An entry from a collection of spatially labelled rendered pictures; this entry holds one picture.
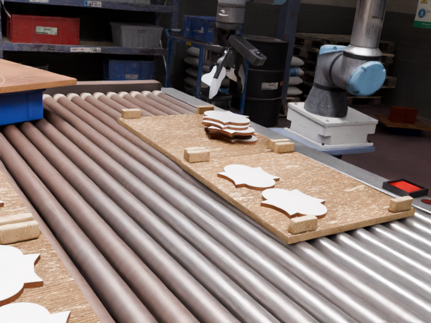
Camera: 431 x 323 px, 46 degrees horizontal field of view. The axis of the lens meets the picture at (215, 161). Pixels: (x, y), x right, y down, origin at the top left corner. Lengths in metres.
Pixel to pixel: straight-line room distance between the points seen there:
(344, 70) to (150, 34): 4.23
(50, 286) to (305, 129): 1.21
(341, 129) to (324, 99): 0.12
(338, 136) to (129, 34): 4.11
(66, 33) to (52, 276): 4.77
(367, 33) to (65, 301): 1.20
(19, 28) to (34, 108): 3.83
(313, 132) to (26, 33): 4.03
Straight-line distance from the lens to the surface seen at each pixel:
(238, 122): 1.40
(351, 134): 1.77
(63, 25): 5.43
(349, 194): 1.16
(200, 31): 4.78
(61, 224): 0.94
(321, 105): 1.75
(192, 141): 1.38
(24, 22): 5.37
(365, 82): 1.62
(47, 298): 0.72
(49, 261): 0.79
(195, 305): 0.75
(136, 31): 5.63
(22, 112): 1.54
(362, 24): 1.61
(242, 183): 1.10
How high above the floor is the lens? 1.34
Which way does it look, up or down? 19 degrees down
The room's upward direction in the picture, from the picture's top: 6 degrees clockwise
